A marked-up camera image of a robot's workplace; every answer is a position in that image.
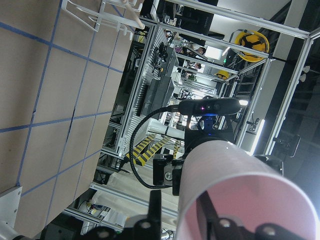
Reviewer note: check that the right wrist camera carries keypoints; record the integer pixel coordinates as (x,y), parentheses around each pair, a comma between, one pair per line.
(211,106)

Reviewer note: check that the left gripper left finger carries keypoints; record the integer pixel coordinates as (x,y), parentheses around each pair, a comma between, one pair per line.
(155,214)

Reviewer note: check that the white wire cup rack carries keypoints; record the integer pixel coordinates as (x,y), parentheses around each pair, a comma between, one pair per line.
(102,18)

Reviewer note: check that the pink plastic cup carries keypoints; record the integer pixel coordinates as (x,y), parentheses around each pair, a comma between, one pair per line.
(241,187)

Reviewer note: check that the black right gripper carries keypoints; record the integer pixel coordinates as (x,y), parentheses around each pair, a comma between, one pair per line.
(168,171)

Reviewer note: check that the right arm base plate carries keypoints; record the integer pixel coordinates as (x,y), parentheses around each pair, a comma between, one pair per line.
(9,204)

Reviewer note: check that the large yellow hard hat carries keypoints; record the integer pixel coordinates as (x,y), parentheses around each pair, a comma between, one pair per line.
(253,40)

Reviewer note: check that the small yellow hard hat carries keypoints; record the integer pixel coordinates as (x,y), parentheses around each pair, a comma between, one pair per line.
(221,74)

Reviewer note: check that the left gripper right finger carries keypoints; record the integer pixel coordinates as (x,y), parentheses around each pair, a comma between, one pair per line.
(206,214)

